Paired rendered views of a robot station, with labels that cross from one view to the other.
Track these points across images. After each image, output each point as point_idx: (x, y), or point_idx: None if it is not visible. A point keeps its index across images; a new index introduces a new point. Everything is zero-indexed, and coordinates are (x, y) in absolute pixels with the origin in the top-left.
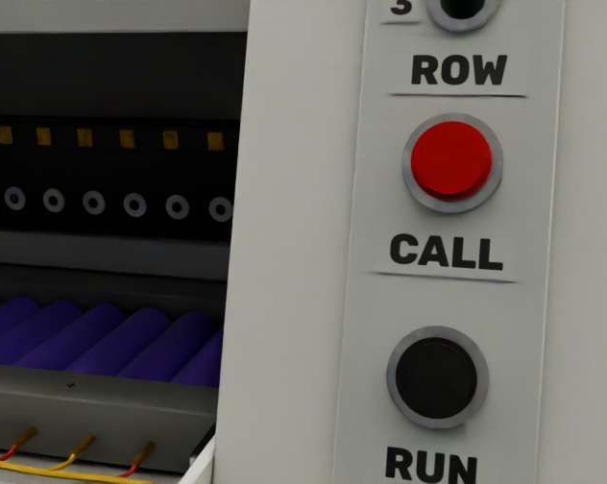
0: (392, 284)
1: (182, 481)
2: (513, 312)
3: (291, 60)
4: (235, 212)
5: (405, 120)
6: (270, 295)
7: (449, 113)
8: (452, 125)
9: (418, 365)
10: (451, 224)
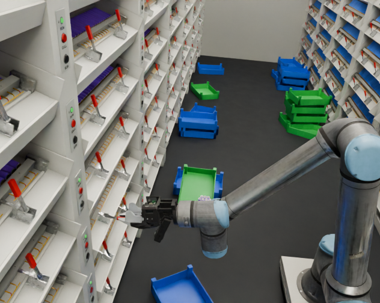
0: (141, 139)
1: (141, 151)
2: (142, 137)
3: (139, 132)
4: (139, 140)
5: (141, 132)
6: (139, 142)
7: (142, 131)
8: (142, 131)
9: (142, 141)
10: (142, 135)
